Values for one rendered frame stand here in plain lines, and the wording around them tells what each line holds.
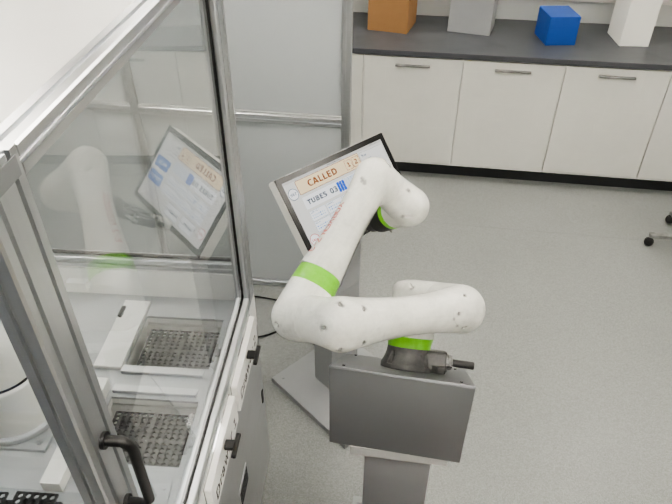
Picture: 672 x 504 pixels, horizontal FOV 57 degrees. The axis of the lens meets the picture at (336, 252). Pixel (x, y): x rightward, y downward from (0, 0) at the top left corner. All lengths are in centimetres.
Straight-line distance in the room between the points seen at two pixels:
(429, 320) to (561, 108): 294
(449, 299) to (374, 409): 37
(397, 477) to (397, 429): 30
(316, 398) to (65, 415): 209
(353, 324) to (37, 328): 73
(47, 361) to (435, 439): 120
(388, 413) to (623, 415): 164
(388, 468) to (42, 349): 138
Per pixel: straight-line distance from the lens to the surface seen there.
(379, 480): 207
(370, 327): 137
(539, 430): 298
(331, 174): 223
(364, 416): 176
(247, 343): 191
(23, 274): 75
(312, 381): 296
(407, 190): 166
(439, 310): 154
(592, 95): 430
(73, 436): 93
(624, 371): 336
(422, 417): 173
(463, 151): 438
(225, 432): 172
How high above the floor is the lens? 230
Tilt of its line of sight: 38 degrees down
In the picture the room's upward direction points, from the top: straight up
